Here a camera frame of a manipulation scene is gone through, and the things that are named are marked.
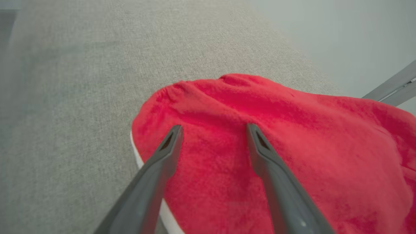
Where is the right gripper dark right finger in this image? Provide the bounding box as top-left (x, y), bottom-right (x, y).
top-left (246, 123), bottom-right (335, 234)

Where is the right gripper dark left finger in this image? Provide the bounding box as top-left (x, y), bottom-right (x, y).
top-left (94, 124), bottom-right (184, 234)

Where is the red and white sports shirt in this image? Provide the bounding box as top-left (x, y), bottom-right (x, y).
top-left (130, 73), bottom-right (416, 234)

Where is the grey fabric sofa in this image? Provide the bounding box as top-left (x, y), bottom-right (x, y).
top-left (0, 0), bottom-right (342, 234)

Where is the grey metal frame bracket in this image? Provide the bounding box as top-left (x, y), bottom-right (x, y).
top-left (361, 60), bottom-right (416, 107)

